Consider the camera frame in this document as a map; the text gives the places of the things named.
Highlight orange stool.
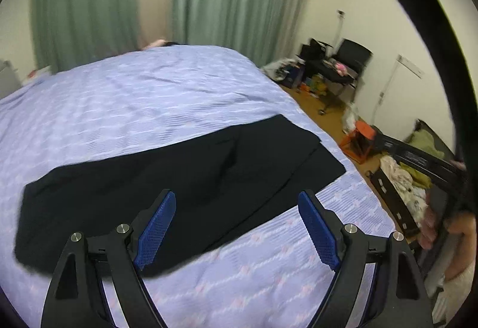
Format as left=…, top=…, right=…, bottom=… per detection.
left=340, top=121, right=377, bottom=164

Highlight black storage box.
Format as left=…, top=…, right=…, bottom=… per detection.
left=368, top=162, right=426, bottom=236

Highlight black chair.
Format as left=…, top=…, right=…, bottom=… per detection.
left=332, top=39, right=374, bottom=105

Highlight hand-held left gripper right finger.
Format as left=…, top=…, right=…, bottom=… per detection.
left=298, top=189, right=436, bottom=328

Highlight black cable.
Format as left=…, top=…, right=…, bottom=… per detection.
left=336, top=0, right=478, bottom=328

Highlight green cloth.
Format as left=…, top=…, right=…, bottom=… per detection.
left=406, top=128, right=446, bottom=161

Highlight bed with purple floral bedspread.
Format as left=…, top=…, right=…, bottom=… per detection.
left=0, top=45, right=396, bottom=328

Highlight pile of bags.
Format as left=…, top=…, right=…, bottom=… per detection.
left=261, top=58, right=305, bottom=88

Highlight black desk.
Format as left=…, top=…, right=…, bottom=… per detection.
left=304, top=58, right=356, bottom=116

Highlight black pants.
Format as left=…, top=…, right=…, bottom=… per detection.
left=14, top=114, right=346, bottom=278

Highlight grey cabinet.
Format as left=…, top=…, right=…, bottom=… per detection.
left=0, top=59, right=22, bottom=99

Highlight person's right hand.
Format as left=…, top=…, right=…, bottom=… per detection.
left=421, top=206, right=478, bottom=281

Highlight black bag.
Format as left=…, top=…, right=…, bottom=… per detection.
left=301, top=39, right=334, bottom=60

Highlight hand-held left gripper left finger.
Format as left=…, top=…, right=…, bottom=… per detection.
left=40, top=189, right=177, bottom=328

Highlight white plastic bag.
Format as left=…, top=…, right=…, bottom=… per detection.
left=343, top=104, right=361, bottom=133

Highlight pile of light clothes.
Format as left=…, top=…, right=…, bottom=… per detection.
left=380, top=155, right=430, bottom=226

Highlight white wall cable duct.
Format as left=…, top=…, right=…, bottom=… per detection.
left=373, top=55, right=425, bottom=127

